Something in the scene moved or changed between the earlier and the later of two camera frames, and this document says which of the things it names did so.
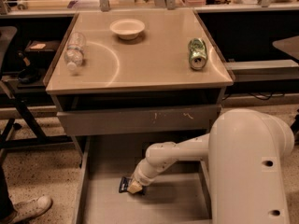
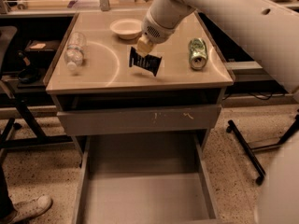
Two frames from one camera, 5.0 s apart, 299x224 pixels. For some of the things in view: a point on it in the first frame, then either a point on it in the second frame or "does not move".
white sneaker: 32,208 does not move
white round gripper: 141,177 → 156,32
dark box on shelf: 42,48 does not move
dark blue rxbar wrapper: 123,186 → 149,63
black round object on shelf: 29,76 does not move
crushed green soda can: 197,53 does not move
